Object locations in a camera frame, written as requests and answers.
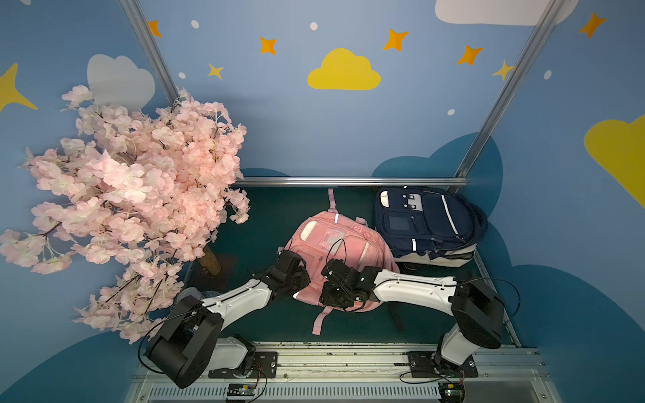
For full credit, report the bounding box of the pink backpack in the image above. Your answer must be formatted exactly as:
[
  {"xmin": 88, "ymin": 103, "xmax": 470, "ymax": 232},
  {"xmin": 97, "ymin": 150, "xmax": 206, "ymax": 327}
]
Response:
[{"xmin": 286, "ymin": 189, "xmax": 400, "ymax": 335}]

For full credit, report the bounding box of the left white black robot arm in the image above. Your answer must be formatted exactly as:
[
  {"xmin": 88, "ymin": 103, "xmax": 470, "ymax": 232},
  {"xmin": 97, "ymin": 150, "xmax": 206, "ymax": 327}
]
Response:
[{"xmin": 138, "ymin": 250, "xmax": 310, "ymax": 389}]

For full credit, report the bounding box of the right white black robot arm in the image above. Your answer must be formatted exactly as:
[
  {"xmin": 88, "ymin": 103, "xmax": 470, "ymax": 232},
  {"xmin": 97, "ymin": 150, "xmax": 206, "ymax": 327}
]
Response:
[{"xmin": 320, "ymin": 260, "xmax": 505, "ymax": 375}]

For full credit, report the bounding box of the navy blue backpack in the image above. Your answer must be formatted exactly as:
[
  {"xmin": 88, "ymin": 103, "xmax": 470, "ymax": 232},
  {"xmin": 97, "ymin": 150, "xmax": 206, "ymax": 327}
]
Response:
[{"xmin": 375, "ymin": 186, "xmax": 488, "ymax": 268}]

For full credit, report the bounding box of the left green circuit board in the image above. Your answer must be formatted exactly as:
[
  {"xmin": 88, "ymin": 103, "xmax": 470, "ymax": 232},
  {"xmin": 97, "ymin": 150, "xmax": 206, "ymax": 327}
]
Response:
[{"xmin": 226, "ymin": 384, "xmax": 257, "ymax": 401}]

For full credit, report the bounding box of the green circuit board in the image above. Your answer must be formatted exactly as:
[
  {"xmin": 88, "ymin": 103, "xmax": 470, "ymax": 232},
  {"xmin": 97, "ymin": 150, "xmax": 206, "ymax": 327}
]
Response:
[
  {"xmin": 226, "ymin": 384, "xmax": 257, "ymax": 401},
  {"xmin": 438, "ymin": 383, "xmax": 465, "ymax": 403}
]

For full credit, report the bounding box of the rear horizontal aluminium bar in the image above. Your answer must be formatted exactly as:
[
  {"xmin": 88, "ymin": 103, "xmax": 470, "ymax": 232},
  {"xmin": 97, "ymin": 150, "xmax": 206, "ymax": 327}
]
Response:
[{"xmin": 237, "ymin": 176, "xmax": 468, "ymax": 187}]

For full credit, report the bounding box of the right green circuit board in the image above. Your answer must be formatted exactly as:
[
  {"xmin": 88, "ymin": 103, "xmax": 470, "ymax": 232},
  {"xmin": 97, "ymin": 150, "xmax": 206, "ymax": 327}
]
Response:
[{"xmin": 438, "ymin": 383, "xmax": 465, "ymax": 403}]

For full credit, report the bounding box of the pink cherry blossom tree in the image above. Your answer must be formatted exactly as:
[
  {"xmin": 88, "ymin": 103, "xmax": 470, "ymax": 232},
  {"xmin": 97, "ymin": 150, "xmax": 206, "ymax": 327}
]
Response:
[{"xmin": 1, "ymin": 86, "xmax": 250, "ymax": 343}]

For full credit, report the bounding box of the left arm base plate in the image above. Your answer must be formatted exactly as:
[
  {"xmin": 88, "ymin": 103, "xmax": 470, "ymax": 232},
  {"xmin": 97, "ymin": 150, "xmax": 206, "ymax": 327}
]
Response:
[{"xmin": 208, "ymin": 351, "xmax": 279, "ymax": 379}]

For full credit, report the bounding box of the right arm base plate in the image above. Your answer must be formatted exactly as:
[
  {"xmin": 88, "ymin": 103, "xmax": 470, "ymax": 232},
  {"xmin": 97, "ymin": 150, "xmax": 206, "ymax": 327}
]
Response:
[{"xmin": 404, "ymin": 351, "xmax": 479, "ymax": 379}]

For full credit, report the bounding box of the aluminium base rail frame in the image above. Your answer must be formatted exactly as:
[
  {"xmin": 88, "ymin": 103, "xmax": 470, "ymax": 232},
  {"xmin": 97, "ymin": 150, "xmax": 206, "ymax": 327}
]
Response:
[{"xmin": 125, "ymin": 342, "xmax": 562, "ymax": 402}]

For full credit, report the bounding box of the right side floor rail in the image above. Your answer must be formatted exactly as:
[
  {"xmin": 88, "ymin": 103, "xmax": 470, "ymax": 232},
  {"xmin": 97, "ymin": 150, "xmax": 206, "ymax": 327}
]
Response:
[{"xmin": 472, "ymin": 249, "xmax": 522, "ymax": 349}]

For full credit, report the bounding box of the right aluminium frame post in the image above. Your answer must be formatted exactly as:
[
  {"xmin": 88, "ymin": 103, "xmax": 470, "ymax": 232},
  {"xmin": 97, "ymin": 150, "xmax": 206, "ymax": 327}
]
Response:
[{"xmin": 453, "ymin": 0, "xmax": 565, "ymax": 183}]

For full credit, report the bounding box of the aluminium frame post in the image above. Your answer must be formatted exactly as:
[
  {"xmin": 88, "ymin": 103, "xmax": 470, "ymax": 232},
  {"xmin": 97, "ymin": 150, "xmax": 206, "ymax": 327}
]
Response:
[
  {"xmin": 453, "ymin": 0, "xmax": 565, "ymax": 183},
  {"xmin": 119, "ymin": 0, "xmax": 179, "ymax": 103}
]

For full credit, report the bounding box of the left aluminium frame post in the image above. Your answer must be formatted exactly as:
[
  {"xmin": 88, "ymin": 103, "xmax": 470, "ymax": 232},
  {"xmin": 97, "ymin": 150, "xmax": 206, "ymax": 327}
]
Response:
[{"xmin": 119, "ymin": 0, "xmax": 179, "ymax": 103}]

